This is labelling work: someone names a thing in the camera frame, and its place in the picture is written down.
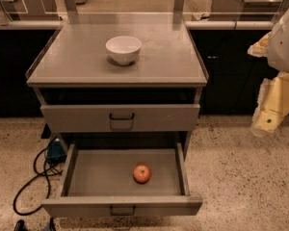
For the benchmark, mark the red apple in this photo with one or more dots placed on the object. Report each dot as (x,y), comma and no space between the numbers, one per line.
(141,174)

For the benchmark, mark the closed grey top drawer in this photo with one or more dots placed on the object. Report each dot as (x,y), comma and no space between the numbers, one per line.
(95,118)

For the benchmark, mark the white ceramic bowl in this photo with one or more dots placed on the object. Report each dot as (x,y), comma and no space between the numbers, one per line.
(123,49)

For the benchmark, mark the blue power box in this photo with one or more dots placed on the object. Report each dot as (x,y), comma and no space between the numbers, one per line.
(55,152)

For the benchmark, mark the open grey middle drawer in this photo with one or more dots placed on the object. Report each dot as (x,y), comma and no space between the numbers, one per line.
(96,179)

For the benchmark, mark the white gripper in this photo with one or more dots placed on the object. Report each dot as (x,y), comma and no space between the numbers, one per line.
(285,45)

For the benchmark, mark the black top drawer handle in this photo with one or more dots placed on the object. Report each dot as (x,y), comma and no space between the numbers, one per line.
(121,117)

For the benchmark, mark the black shoe tip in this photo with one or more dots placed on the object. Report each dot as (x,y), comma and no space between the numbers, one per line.
(20,226)

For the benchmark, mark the black drawer handle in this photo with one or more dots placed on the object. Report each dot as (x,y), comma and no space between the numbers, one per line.
(122,211)
(121,117)

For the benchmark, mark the black middle drawer handle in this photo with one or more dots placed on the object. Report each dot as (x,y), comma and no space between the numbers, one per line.
(122,211)

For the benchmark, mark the left background steel table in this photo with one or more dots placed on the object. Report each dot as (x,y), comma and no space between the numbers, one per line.
(29,10)

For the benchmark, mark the grey metal drawer cabinet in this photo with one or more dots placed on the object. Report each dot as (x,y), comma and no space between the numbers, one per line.
(76,70)

